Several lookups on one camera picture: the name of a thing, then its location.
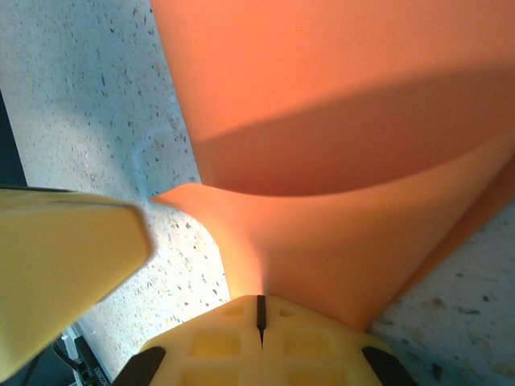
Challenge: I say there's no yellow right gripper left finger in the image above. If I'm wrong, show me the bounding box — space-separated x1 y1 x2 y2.
114 294 263 386

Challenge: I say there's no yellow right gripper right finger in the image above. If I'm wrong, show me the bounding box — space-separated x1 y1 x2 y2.
260 294 420 386

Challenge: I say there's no orange paper sheet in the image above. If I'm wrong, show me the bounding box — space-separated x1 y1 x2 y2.
149 0 515 333

